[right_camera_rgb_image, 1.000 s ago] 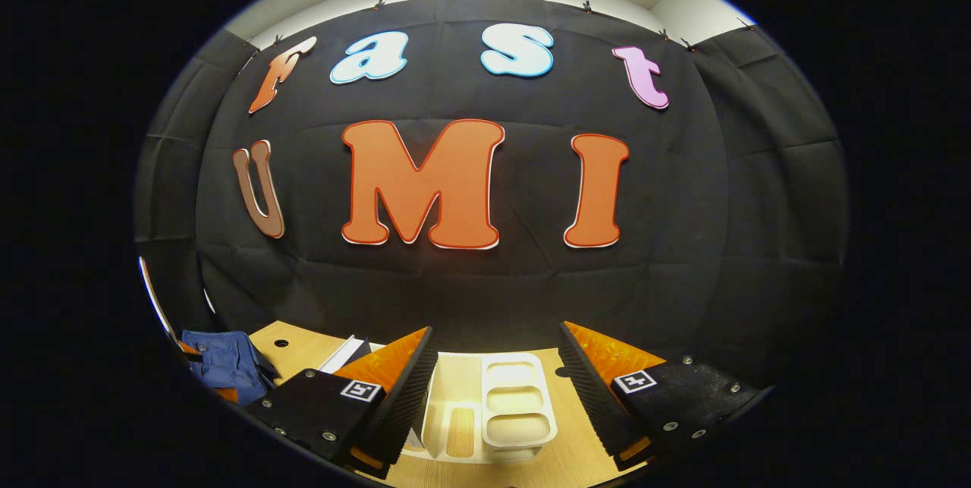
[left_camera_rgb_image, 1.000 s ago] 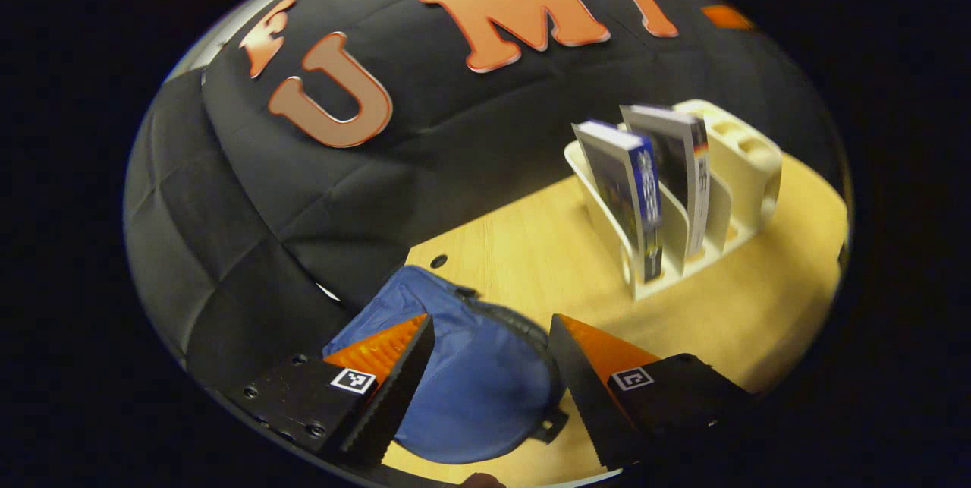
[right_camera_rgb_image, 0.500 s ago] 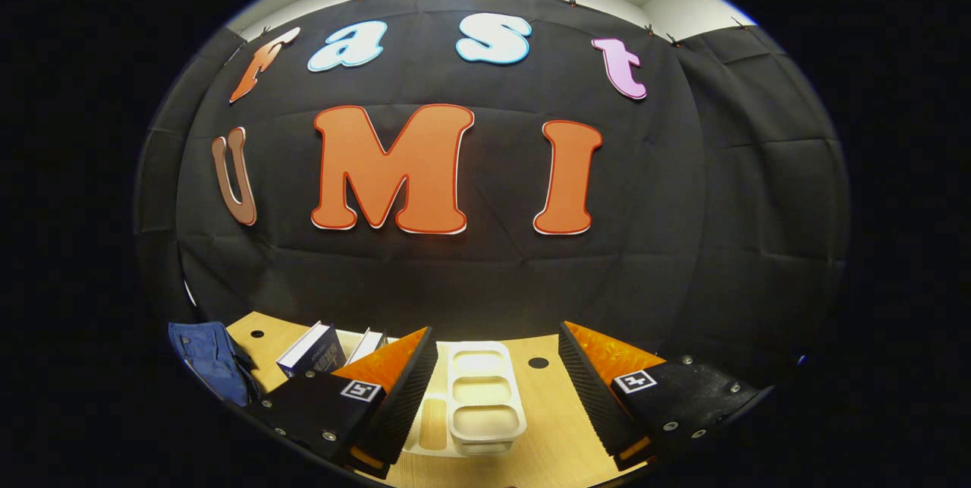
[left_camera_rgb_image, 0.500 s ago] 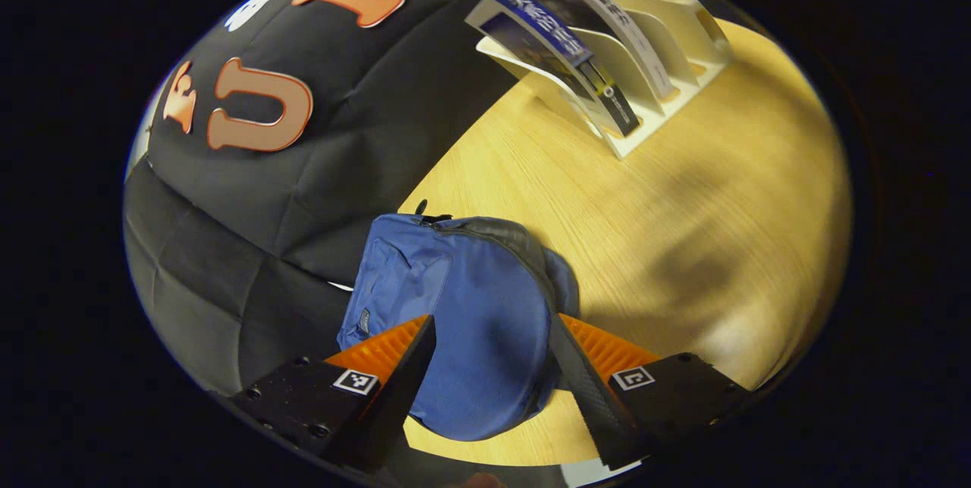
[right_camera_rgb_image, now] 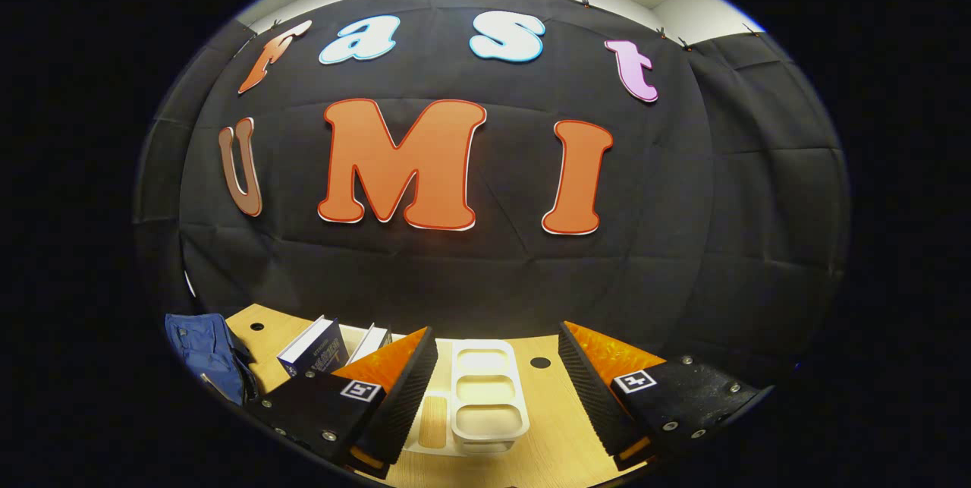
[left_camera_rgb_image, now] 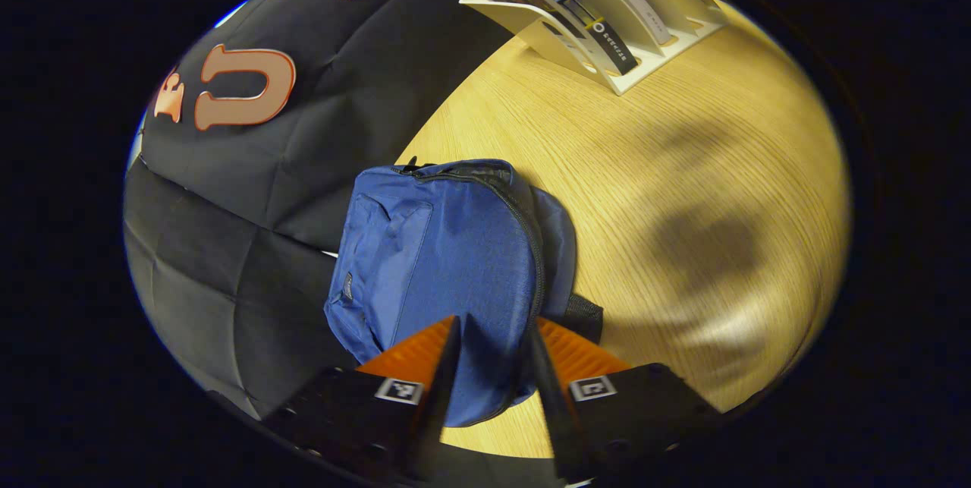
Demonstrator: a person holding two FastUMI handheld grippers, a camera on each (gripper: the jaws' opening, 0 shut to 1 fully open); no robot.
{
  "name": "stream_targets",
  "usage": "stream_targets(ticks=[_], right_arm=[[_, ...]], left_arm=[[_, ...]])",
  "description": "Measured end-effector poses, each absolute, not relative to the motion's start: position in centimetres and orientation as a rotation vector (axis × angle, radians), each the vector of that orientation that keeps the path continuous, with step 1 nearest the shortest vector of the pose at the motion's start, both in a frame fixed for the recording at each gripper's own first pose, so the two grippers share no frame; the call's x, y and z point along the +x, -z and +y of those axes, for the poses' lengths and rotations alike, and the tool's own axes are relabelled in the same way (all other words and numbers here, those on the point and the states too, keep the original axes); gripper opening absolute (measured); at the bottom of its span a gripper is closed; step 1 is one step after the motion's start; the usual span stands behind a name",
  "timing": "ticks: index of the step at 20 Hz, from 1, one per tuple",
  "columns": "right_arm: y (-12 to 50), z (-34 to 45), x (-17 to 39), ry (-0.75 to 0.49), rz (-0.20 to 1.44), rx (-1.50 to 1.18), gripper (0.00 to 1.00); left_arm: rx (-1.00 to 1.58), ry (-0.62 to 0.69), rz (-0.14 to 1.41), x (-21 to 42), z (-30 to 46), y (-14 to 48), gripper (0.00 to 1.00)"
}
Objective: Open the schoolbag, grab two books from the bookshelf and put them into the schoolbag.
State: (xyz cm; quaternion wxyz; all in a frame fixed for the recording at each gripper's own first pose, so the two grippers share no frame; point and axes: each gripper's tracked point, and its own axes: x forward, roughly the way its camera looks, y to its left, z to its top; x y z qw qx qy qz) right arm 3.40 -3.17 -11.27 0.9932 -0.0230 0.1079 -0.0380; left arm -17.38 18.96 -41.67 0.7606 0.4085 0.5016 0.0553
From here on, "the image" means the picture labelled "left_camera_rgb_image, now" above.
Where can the black backdrop cloth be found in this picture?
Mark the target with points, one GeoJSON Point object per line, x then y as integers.
{"type": "Point", "coordinates": [227, 245]}

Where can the blue schoolbag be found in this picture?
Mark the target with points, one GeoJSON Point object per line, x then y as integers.
{"type": "Point", "coordinates": [455, 260]}

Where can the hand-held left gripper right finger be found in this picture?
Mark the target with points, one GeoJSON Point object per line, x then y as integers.
{"type": "Point", "coordinates": [550, 389]}

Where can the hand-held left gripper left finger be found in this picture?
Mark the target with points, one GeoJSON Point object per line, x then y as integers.
{"type": "Point", "coordinates": [444, 382]}

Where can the white bookshelf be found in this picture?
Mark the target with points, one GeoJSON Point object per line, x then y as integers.
{"type": "Point", "coordinates": [626, 82]}

